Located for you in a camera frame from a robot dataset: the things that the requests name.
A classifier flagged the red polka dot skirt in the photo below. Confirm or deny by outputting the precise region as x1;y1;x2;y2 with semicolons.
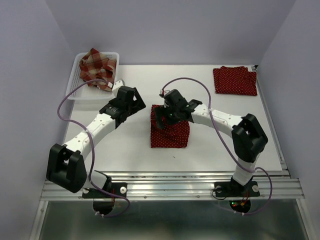
213;66;258;96
150;104;190;149

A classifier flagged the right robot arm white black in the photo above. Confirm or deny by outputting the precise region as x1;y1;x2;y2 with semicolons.
154;89;268;198

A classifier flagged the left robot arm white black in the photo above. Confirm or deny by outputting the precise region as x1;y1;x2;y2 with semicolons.
46;85;146;197

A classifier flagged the white plastic basket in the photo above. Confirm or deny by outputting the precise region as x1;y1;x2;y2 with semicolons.
65;52;120;102

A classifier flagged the plaid red beige skirt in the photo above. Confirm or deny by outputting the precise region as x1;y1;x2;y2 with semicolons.
78;48;117;92

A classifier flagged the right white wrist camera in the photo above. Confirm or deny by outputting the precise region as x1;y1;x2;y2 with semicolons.
159;90;170;98

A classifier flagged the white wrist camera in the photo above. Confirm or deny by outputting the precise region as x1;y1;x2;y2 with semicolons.
107;79;126;95
159;90;170;98

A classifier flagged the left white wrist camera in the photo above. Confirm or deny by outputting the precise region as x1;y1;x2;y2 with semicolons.
107;79;126;95

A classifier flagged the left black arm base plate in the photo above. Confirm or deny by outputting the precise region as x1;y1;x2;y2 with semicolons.
81;181;128;200

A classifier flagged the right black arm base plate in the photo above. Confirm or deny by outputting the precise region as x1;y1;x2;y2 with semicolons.
214;181;260;198

